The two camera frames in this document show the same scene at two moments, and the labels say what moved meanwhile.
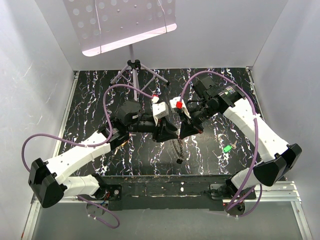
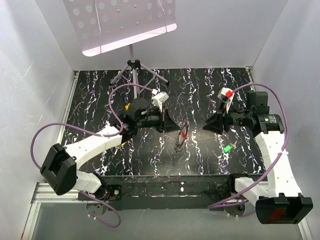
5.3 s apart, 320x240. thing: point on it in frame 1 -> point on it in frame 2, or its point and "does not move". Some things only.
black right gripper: (189, 128) -> (215, 123)
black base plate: (164, 193) does not move
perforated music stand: (102, 26) does not move
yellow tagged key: (119, 147) does not move
